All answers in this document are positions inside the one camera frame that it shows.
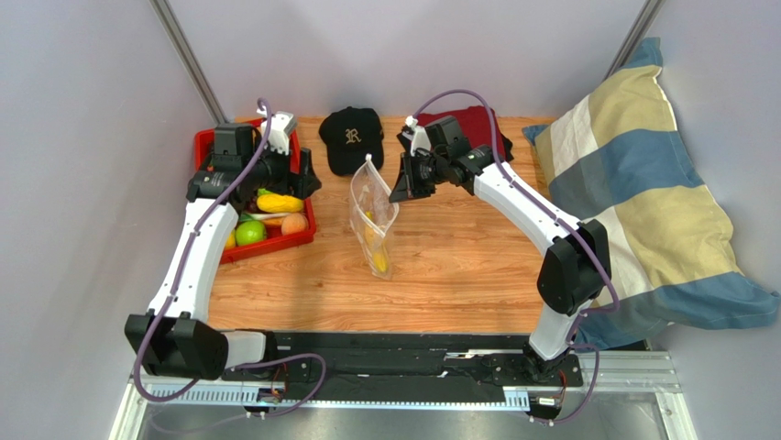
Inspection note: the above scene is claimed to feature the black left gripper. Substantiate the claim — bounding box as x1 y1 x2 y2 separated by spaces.
243 137 321 201

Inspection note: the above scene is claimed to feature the clear polka dot zip bag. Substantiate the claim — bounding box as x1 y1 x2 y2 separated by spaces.
348 155 400 280

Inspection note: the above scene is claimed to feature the yellow banana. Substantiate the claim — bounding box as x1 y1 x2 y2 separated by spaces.
364 211 390 276

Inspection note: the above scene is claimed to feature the green apple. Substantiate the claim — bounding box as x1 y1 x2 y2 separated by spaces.
235 220 267 247

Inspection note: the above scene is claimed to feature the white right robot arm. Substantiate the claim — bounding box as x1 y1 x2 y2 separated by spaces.
390 146 614 362

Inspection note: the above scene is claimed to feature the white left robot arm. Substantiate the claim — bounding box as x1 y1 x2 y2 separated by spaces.
125 115 322 380

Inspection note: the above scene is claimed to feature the orange peach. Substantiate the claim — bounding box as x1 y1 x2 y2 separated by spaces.
280 213 309 236

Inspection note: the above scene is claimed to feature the red plastic fruit tray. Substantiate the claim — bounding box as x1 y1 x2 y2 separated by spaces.
194 128 317 264

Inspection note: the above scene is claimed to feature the black baseball cap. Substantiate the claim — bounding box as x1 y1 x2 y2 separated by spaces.
318 106 385 177

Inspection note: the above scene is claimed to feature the folded dark red shirt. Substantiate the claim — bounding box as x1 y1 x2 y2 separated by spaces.
417 105 503 135

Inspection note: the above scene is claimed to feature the blue striped pillow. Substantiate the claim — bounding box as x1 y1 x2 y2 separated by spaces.
523 38 780 349

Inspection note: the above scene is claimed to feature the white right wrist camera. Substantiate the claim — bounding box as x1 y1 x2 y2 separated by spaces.
401 115 432 157

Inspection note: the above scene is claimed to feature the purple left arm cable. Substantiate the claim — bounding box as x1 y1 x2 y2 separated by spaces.
132 97 327 420

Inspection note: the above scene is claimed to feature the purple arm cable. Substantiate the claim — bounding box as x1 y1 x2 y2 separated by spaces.
412 89 622 426
132 97 327 420

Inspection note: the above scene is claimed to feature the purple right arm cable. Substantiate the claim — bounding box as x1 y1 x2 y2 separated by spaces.
412 89 622 426

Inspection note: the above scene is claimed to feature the black mounting base plate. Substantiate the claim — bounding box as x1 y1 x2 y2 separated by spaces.
220 332 588 404

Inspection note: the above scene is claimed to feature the aluminium frame rail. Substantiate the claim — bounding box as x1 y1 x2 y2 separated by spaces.
111 349 697 439

